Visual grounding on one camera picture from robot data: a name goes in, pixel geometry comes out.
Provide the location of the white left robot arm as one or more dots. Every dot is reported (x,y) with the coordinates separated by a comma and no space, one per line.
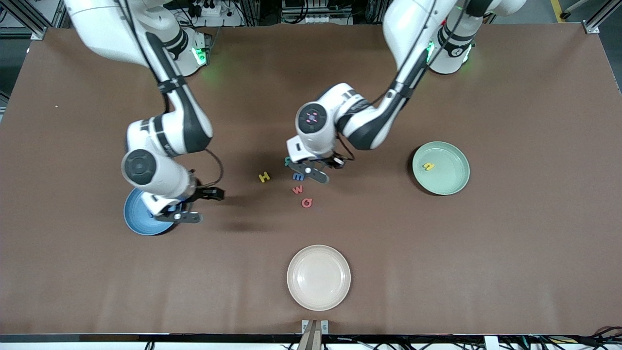
(413,29)

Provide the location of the blue plate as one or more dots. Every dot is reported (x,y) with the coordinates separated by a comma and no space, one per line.
(138,218)

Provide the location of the green plate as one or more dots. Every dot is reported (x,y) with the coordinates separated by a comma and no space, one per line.
(447,180)

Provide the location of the red foam letter W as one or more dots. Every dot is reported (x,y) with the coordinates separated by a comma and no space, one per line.
(297,190)

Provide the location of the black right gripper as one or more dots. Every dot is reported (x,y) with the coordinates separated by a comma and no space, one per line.
(203,193)

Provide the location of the metal table edge bracket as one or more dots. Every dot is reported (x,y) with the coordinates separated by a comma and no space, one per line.
(315,335)

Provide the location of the yellow foam letter H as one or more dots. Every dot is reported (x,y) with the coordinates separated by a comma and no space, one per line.
(264,177)

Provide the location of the cream plate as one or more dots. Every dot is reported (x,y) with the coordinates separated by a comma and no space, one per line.
(318,277)

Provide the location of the red foam letter Q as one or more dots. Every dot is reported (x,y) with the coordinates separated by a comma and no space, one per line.
(302,203)

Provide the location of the grey aluminium frame post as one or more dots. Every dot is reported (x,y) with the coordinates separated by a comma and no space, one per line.
(590,26)
(36,33)

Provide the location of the dark equipment rack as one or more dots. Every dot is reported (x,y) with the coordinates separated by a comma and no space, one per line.
(316,9)

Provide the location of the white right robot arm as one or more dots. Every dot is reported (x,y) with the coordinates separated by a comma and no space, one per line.
(160,175)

